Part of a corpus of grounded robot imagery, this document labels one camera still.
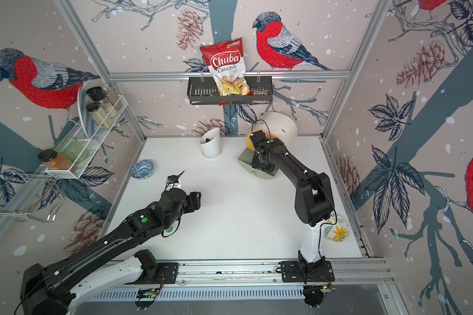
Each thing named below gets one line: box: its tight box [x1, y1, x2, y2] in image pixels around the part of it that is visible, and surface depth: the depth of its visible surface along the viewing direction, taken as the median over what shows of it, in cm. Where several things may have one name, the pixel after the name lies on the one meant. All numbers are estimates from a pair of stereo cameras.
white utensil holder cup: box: [199, 127, 222, 159], surface depth 109 cm
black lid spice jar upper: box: [86, 85, 119, 115], surface depth 81 cm
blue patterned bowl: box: [129, 159, 154, 180], surface depth 106 cm
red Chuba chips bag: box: [199, 37, 254, 106], surface depth 84 cm
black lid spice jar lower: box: [85, 102, 113, 128], surface depth 79 cm
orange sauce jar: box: [38, 148, 77, 172], surface depth 62 cm
